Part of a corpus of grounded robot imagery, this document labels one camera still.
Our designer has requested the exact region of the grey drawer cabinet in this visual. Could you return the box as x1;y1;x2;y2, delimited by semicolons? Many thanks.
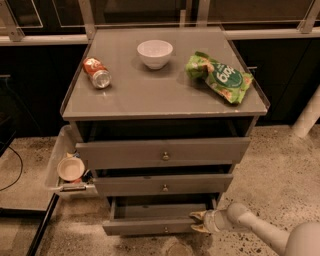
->
59;27;270;218

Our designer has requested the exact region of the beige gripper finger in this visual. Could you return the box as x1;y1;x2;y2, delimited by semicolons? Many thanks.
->
189;211;206;220
191;224;209;233

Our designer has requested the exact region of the metal railing frame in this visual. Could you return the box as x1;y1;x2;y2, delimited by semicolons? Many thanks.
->
0;0;320;45

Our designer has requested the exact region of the green chip bag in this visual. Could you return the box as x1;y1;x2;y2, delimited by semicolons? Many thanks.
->
185;52;253;104

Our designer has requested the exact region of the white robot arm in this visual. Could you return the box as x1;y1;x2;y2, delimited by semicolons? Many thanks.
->
189;203;320;256

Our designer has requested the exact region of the grey middle drawer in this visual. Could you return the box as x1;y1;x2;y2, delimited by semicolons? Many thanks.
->
94;174;233;196

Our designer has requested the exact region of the black floor cable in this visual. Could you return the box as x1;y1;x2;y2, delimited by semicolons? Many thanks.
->
0;145;24;193

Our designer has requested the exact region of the white ceramic bowl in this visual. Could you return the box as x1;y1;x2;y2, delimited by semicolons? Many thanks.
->
137;40;173;70

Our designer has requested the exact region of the white pipe post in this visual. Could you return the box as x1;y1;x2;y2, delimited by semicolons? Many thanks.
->
292;85;320;138

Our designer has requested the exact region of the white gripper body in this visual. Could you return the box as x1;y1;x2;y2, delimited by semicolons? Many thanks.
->
203;210;230;233

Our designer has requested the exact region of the grey top drawer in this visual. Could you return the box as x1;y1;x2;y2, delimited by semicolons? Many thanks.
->
76;137;250;169

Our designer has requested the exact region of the grey drawer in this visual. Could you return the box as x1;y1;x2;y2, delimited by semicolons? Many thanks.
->
94;174;233;196
103;194;218;236
76;137;250;169

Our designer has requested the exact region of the orange soda can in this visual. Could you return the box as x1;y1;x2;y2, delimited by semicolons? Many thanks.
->
83;57;111;89

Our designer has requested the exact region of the grey bottom drawer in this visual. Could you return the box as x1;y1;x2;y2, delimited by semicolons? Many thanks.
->
103;194;218;236

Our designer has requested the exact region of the small beige bowl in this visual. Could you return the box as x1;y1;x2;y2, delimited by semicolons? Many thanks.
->
57;157;85;181

